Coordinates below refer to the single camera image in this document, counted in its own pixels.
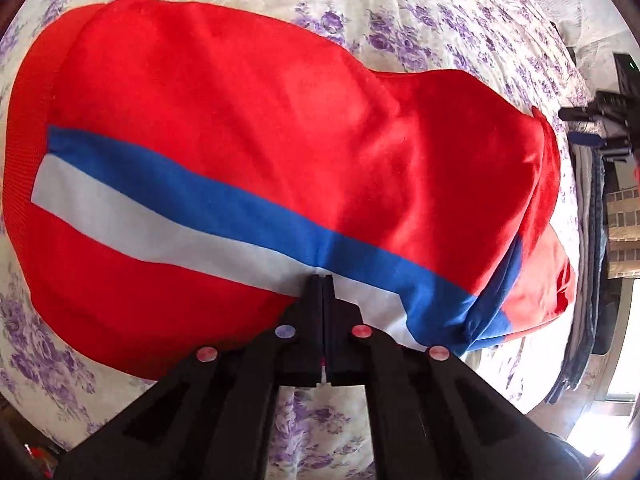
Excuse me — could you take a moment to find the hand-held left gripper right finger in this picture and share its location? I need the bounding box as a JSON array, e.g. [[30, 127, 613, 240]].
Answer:
[[325, 275, 586, 480]]

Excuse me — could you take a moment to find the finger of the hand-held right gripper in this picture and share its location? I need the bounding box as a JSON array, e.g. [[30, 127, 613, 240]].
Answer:
[[558, 105, 608, 147]]

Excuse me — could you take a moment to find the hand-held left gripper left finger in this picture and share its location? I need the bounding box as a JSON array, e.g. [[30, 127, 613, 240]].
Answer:
[[54, 274, 326, 480]]

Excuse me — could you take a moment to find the red blue white sweater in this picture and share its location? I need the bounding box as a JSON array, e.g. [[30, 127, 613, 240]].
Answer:
[[2, 0, 577, 382]]

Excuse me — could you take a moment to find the purple floral bed sheet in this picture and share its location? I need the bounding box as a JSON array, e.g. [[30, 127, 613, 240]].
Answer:
[[0, 0, 601, 480]]

